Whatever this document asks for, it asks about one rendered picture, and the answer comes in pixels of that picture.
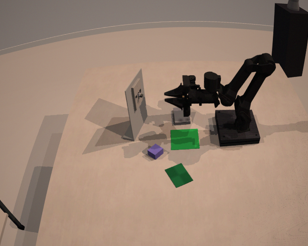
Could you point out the purple cube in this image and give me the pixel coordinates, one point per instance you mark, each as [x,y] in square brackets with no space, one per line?
[155,151]

